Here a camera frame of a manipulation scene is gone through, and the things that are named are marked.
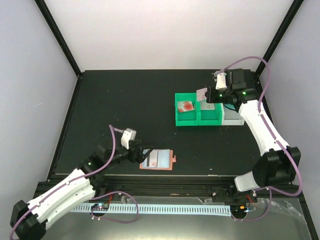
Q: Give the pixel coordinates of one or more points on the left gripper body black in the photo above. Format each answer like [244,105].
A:
[132,157]

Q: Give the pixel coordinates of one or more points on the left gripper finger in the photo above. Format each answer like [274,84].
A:
[145,146]
[144,155]

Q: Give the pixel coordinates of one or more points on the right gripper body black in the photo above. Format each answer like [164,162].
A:
[216,98]

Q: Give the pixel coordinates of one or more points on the magnetic stripe card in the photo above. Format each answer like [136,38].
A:
[153,160]
[200,94]

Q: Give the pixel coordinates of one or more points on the brown leather card holder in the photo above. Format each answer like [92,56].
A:
[168,158]

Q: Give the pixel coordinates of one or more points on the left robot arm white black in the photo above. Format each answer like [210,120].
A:
[30,220]

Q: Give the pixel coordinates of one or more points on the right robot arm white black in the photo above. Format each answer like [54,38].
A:
[278,163]

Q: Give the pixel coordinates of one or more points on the grey white card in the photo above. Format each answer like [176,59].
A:
[204,106]

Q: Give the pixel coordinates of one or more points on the red circle card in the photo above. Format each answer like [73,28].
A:
[185,106]

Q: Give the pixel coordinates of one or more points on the middle green bin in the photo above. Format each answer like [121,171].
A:
[208,117]

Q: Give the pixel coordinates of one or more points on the green bin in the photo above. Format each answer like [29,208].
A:
[208,117]
[186,118]

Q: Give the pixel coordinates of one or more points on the left green bin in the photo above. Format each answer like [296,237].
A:
[186,118]

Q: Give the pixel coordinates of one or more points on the white bin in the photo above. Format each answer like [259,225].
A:
[230,117]

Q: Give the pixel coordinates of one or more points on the left circuit board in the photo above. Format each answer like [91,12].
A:
[100,207]

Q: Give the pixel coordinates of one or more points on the circuit board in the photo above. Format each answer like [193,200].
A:
[100,207]
[239,209]

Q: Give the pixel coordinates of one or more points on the right circuit board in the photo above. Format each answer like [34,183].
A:
[239,209]

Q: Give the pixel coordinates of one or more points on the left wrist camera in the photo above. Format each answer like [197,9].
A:
[127,136]

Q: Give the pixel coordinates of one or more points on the black aluminium rail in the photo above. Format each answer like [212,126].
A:
[221,189]

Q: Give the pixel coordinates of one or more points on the white slotted cable duct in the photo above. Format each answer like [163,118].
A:
[158,209]

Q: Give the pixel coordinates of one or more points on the right black frame post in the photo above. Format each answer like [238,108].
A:
[283,27]

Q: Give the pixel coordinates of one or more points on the black frame post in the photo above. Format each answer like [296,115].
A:
[283,27]
[48,17]

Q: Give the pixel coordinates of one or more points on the left black frame post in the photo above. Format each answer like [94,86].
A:
[48,17]

